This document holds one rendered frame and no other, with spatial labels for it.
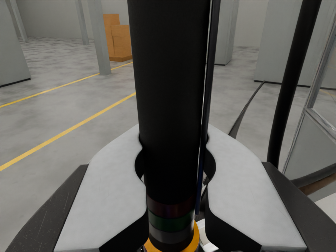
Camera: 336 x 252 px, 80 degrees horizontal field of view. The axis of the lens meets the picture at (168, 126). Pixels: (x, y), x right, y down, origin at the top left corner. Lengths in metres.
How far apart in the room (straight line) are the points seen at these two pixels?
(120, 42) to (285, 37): 5.39
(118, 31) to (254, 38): 7.14
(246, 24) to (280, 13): 6.81
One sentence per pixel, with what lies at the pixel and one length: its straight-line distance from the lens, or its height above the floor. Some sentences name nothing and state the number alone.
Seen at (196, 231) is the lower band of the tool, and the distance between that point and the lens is 0.17.
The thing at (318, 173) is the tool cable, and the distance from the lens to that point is 0.29.
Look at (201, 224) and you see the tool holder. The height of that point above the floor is 1.37.
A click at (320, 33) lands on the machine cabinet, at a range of 5.61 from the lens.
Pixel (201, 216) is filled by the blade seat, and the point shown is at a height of 1.22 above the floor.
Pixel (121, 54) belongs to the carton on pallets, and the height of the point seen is 0.27.
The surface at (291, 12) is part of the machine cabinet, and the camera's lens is 5.54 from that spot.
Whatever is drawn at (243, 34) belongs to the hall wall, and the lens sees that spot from 12.31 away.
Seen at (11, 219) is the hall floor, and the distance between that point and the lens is 2.37.
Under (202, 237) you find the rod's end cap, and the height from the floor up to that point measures 1.37.
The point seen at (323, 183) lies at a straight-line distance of 0.30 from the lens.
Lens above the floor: 1.54
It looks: 29 degrees down
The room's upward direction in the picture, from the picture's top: 1 degrees counter-clockwise
